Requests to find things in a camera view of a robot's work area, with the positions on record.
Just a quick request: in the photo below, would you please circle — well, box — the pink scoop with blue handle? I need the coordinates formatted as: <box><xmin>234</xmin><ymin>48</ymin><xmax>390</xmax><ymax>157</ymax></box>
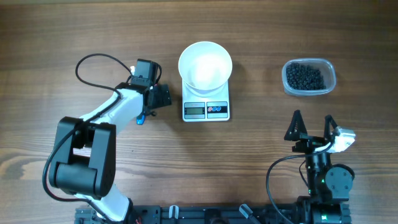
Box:
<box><xmin>136</xmin><ymin>114</ymin><xmax>146</xmax><ymax>125</ymax></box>

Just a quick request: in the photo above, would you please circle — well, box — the white digital kitchen scale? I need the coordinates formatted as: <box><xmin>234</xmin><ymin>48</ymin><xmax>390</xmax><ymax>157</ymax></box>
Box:
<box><xmin>182</xmin><ymin>82</ymin><xmax>230</xmax><ymax>122</ymax></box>

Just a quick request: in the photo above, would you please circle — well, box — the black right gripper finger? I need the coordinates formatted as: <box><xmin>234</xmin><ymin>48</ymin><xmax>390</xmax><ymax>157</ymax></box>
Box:
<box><xmin>284</xmin><ymin>110</ymin><xmax>308</xmax><ymax>141</ymax></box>
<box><xmin>323</xmin><ymin>114</ymin><xmax>338</xmax><ymax>140</ymax></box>

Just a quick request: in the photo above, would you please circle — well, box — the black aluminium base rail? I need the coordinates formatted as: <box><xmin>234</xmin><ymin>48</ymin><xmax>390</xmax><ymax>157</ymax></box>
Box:
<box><xmin>73</xmin><ymin>203</ymin><xmax>352</xmax><ymax>224</ymax></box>

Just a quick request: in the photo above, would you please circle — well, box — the clear plastic container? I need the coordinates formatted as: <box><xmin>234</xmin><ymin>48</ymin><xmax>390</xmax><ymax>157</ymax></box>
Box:
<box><xmin>282</xmin><ymin>58</ymin><xmax>336</xmax><ymax>96</ymax></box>

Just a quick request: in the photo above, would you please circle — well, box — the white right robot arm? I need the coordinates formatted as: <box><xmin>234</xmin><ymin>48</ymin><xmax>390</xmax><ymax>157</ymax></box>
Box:
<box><xmin>284</xmin><ymin>110</ymin><xmax>356</xmax><ymax>224</ymax></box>

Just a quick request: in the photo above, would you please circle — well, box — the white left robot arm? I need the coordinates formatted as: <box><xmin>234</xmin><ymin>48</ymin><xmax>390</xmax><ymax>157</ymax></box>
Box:
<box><xmin>42</xmin><ymin>59</ymin><xmax>171</xmax><ymax>223</ymax></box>

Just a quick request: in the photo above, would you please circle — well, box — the pile of black beans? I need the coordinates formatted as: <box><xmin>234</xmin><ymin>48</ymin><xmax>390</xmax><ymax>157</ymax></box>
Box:
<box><xmin>286</xmin><ymin>63</ymin><xmax>326</xmax><ymax>90</ymax></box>

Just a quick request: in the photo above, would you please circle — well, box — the white bowl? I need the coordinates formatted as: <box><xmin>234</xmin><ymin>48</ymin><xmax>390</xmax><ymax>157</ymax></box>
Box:
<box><xmin>178</xmin><ymin>41</ymin><xmax>233</xmax><ymax>98</ymax></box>

